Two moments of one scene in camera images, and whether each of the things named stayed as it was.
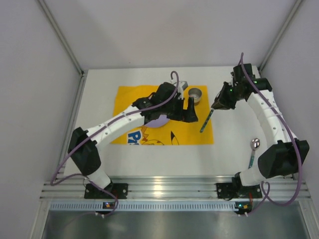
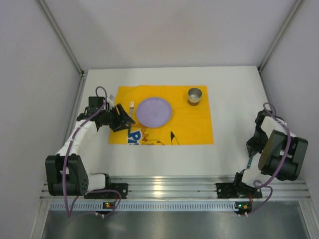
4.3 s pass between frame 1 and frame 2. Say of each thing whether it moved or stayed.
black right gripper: moved
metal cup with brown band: stayed
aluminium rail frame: stayed
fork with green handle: moved
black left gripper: moved
